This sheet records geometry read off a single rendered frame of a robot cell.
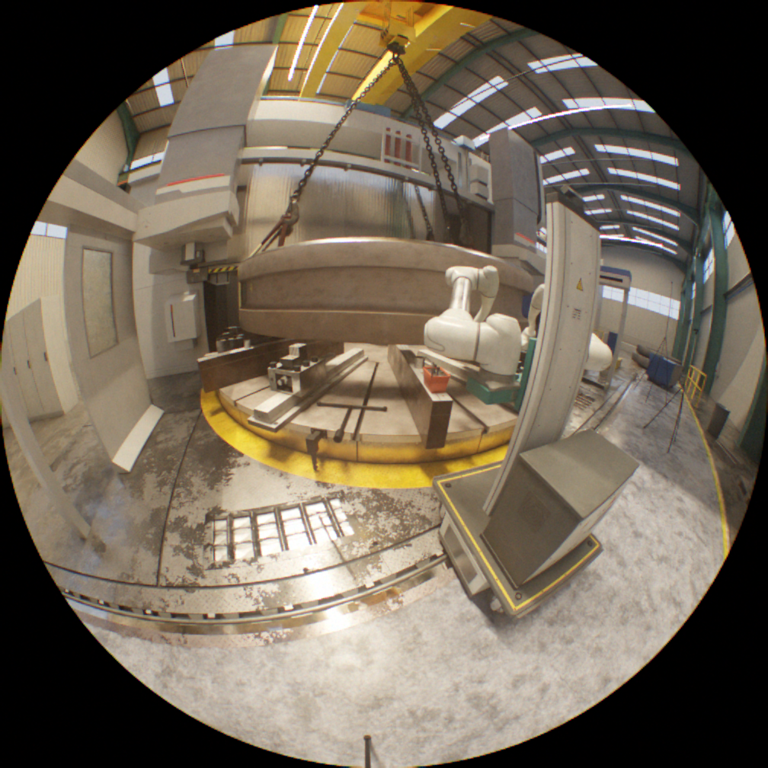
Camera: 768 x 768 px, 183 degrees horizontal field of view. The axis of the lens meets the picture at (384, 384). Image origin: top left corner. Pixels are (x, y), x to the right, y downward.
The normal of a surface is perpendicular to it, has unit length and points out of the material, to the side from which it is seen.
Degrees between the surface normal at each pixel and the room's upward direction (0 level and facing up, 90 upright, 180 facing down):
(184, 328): 90
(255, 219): 90
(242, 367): 90
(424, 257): 90
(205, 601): 0
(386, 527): 0
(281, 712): 0
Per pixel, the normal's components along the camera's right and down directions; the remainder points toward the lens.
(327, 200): 0.46, 0.36
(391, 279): 0.02, 0.38
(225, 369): 0.78, 0.27
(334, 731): 0.04, -0.92
